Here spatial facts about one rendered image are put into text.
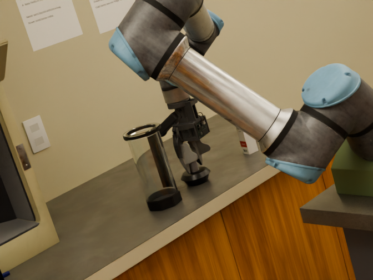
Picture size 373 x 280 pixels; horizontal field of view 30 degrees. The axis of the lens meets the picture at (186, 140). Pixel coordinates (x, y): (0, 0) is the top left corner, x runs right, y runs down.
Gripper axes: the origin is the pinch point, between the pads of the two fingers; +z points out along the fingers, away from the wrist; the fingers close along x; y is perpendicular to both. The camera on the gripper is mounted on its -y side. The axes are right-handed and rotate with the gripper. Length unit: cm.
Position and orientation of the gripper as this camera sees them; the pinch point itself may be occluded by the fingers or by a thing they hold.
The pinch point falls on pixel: (192, 165)
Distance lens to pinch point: 206.1
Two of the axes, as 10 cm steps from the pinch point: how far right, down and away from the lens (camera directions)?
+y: 8.1, -1.0, -5.8
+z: 2.9, 9.3, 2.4
